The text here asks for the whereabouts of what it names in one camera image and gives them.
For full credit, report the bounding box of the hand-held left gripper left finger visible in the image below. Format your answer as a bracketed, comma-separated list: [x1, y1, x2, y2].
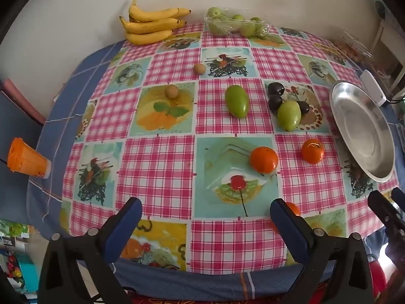
[38, 197, 143, 304]

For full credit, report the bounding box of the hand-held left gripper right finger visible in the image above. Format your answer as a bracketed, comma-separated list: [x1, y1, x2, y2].
[270, 198, 375, 304]

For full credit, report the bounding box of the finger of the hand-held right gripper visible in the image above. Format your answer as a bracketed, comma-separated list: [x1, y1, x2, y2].
[368, 189, 405, 239]
[391, 187, 405, 211]

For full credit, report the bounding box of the orange tangerine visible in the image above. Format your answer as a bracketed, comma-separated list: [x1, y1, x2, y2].
[250, 146, 279, 174]
[270, 202, 302, 233]
[301, 139, 325, 164]

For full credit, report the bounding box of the round metal plate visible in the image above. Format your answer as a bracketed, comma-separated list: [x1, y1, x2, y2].
[329, 81, 396, 183]

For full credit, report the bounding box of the green mango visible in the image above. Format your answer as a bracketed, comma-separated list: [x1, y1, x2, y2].
[225, 85, 250, 119]
[277, 101, 301, 132]

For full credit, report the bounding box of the white power adapter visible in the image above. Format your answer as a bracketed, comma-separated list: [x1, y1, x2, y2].
[361, 70, 389, 107]

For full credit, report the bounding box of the colourful packaging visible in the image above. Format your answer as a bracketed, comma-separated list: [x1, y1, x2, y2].
[0, 218, 42, 292]

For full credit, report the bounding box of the orange plastic cup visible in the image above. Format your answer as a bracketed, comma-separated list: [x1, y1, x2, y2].
[7, 137, 53, 179]

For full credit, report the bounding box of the pile of brown longans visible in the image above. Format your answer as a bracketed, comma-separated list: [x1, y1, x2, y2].
[335, 40, 369, 61]

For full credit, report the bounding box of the clear bag of snacks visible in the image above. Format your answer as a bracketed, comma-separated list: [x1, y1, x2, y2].
[332, 30, 374, 62]

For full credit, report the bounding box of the blue and pink chair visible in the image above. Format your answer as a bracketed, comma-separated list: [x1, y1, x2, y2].
[0, 78, 48, 172]

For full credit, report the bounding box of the teal patterned object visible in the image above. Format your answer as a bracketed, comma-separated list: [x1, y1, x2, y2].
[375, 0, 391, 20]

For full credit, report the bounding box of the yellow banana bunch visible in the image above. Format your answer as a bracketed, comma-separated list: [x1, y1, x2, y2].
[119, 0, 192, 45]

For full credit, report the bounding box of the pile of small green guavas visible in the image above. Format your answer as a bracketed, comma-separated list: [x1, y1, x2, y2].
[207, 6, 269, 37]

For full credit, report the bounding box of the clear plastic fruit tray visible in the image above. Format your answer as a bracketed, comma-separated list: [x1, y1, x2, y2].
[204, 6, 273, 37]

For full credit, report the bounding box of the black cable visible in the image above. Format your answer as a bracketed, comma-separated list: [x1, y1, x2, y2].
[384, 93, 405, 106]

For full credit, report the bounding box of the white furniture frame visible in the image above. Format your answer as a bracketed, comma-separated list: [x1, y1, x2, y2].
[369, 16, 405, 92]

